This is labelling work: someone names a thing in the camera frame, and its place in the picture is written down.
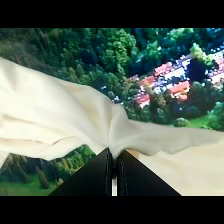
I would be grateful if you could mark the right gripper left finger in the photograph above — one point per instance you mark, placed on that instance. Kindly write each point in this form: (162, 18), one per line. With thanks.
(92, 179)

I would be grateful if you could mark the cream white shirt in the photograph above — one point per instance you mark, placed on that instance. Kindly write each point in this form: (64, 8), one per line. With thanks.
(50, 116)

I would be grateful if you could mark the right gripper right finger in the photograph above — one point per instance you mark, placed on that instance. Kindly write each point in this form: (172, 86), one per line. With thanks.
(140, 180)

